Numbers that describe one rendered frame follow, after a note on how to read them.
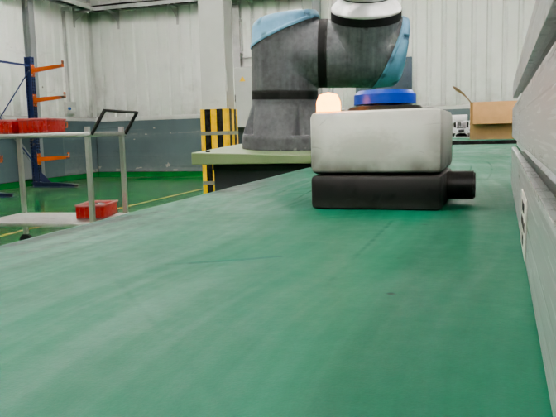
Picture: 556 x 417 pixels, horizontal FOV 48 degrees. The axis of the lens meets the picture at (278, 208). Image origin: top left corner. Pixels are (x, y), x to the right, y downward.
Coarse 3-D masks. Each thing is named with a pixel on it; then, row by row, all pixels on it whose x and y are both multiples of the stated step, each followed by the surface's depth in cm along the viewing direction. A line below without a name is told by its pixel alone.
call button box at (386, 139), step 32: (320, 128) 38; (352, 128) 37; (384, 128) 37; (416, 128) 36; (448, 128) 40; (320, 160) 38; (352, 160) 38; (384, 160) 37; (416, 160) 36; (448, 160) 40; (320, 192) 39; (352, 192) 38; (384, 192) 37; (416, 192) 37; (448, 192) 39
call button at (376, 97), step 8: (360, 96) 40; (368, 96) 39; (376, 96) 39; (384, 96) 39; (392, 96) 39; (400, 96) 39; (408, 96) 39; (360, 104) 40; (368, 104) 40; (376, 104) 40; (384, 104) 40; (392, 104) 40; (400, 104) 40
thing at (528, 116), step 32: (544, 0) 13; (544, 32) 15; (544, 64) 13; (544, 96) 13; (512, 128) 48; (544, 128) 13; (512, 160) 46; (544, 160) 12; (544, 192) 15; (544, 224) 12; (544, 256) 12; (544, 288) 12; (544, 320) 12; (544, 352) 12
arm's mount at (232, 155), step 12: (240, 144) 120; (192, 156) 100; (204, 156) 100; (216, 156) 99; (228, 156) 98; (240, 156) 98; (252, 156) 97; (264, 156) 97; (276, 156) 96; (288, 156) 96; (300, 156) 95
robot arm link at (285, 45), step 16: (272, 16) 102; (288, 16) 101; (304, 16) 102; (256, 32) 104; (272, 32) 102; (288, 32) 102; (304, 32) 102; (320, 32) 102; (256, 48) 105; (272, 48) 103; (288, 48) 102; (304, 48) 102; (320, 48) 102; (256, 64) 105; (272, 64) 103; (288, 64) 103; (304, 64) 103; (320, 64) 102; (256, 80) 106; (272, 80) 103; (288, 80) 103; (304, 80) 104; (320, 80) 105
